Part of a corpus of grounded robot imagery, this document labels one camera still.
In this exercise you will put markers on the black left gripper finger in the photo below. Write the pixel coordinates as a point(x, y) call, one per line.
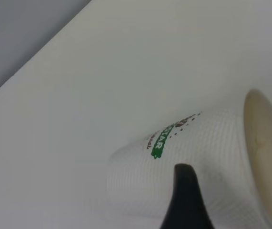
point(185, 202)

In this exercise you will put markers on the white paper coffee cup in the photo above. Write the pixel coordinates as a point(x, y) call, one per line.
point(209, 143)

